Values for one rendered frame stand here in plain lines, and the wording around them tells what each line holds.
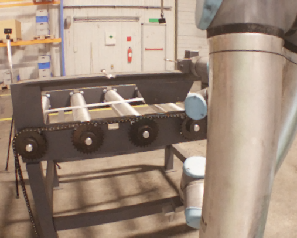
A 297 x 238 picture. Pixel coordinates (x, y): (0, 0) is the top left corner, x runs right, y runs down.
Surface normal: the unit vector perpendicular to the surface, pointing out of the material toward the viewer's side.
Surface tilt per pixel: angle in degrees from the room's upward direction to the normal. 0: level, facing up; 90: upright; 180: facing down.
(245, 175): 80
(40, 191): 90
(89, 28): 90
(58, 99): 90
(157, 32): 90
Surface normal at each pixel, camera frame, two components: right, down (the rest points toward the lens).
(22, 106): 0.33, 0.29
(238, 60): -0.54, 0.11
